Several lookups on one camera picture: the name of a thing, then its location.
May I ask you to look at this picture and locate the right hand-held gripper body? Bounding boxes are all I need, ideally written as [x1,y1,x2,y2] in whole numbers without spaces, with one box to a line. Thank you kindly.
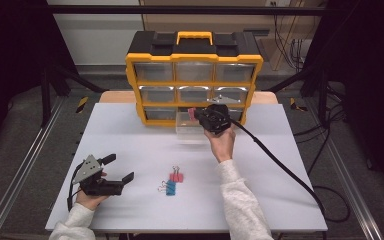
[195,94,244,136]

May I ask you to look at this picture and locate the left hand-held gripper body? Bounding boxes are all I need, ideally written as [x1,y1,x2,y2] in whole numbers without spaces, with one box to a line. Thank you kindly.
[72,153,125,197]

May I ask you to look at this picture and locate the clear plastic drawer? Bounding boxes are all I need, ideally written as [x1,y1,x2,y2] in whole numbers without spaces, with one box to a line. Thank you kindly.
[175,111,214,145]

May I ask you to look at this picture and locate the blue binder clip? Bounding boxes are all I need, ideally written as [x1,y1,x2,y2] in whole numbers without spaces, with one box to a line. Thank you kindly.
[157,179,178,197]

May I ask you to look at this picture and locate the yellow black drawer organizer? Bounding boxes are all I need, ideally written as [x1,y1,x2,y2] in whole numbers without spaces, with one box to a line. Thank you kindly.
[125,30,264,128]

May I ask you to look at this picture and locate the person's left hand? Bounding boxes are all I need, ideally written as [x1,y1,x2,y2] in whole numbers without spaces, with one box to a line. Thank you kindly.
[75,191,110,212]

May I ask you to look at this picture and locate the person's right hand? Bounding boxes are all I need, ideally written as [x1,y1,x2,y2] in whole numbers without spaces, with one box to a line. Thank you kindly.
[203,127,237,164]

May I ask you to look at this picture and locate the yellow black striped tape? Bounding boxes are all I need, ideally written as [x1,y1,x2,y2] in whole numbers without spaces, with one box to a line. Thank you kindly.
[75,96,90,115]
[289,97,310,113]

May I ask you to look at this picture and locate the grid of clear drawers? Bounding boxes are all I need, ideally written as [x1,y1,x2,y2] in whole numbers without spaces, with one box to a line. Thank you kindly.
[133,62,256,122]

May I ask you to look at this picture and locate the wooden board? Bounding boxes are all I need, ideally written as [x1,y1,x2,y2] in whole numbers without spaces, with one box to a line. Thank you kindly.
[99,90,279,105]

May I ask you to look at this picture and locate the black metal stand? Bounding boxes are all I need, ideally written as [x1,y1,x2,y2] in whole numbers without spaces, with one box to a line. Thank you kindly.
[40,62,110,128]
[265,62,332,130]

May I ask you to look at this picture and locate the light wooden cabinet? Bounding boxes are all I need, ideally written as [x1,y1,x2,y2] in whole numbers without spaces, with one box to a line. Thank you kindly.
[139,0,328,72]

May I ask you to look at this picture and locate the white power socket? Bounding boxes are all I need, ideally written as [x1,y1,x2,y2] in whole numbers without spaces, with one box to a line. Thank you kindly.
[265,0,292,8]

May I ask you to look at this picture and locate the black metal crossbar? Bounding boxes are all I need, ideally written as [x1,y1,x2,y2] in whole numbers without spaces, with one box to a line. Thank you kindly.
[45,4,328,16]

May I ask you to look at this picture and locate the dark curtain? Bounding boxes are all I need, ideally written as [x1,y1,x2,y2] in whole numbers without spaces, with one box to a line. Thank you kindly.
[0,0,78,161]
[303,0,384,195]

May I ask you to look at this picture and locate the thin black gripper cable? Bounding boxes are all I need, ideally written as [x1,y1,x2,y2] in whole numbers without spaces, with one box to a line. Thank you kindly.
[66,162,83,212]

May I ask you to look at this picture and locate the aluminium floor rail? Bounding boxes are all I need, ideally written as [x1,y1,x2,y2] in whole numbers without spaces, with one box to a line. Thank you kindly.
[0,96,67,240]
[325,144,384,240]

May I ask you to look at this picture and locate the thick black gripper cable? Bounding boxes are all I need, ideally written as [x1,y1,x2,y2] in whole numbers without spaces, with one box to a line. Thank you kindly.
[229,119,352,232]

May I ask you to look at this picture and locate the hanging black cables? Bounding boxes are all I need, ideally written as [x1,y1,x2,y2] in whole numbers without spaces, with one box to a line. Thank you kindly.
[272,13,313,72]

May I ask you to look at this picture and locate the black floor cables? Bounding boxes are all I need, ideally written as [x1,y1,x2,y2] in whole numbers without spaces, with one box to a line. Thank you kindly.
[292,83,348,176]

